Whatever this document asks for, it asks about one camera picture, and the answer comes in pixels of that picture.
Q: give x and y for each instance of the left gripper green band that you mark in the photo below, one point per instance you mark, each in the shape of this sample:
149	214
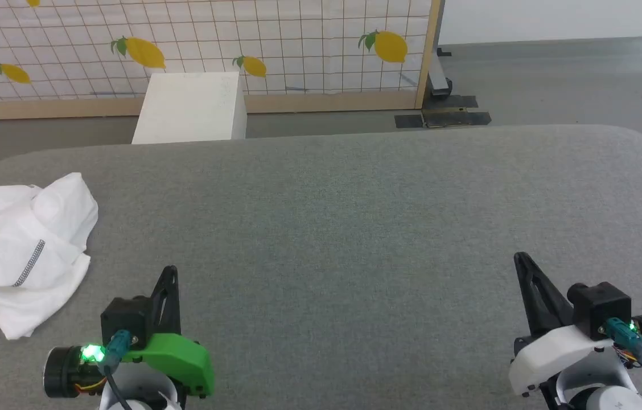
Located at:
176	359

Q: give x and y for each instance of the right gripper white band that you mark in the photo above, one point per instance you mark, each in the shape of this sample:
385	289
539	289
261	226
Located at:
554	356

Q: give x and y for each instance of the white shirt with grey piping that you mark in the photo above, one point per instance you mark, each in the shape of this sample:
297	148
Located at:
8	239

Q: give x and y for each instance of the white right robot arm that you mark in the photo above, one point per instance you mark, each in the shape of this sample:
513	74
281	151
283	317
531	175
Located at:
600	396

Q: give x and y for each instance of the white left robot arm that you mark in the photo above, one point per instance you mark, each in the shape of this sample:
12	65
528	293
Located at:
144	387

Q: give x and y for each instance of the white box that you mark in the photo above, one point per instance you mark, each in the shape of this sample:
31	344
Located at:
190	108

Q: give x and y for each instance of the metal partition foot stand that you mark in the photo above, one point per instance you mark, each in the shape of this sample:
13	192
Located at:
446	114

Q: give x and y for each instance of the lemon print partition panel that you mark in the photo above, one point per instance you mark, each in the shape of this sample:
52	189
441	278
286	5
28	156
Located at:
309	34

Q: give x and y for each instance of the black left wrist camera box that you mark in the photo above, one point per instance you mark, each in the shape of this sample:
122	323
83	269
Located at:
124	322

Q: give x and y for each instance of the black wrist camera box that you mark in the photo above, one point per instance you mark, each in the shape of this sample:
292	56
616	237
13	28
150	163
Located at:
124	322
600	307

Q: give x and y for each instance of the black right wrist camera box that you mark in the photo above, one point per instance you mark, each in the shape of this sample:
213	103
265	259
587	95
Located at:
600	307

